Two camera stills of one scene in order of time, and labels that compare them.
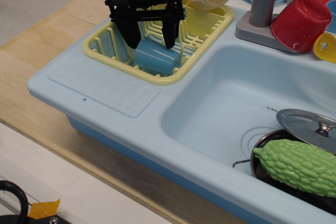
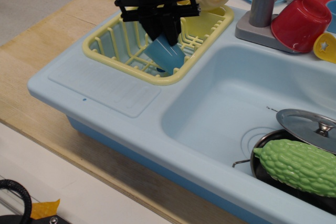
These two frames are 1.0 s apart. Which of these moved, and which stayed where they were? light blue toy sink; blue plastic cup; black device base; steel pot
Moved: blue plastic cup
Stayed: steel pot; light blue toy sink; black device base
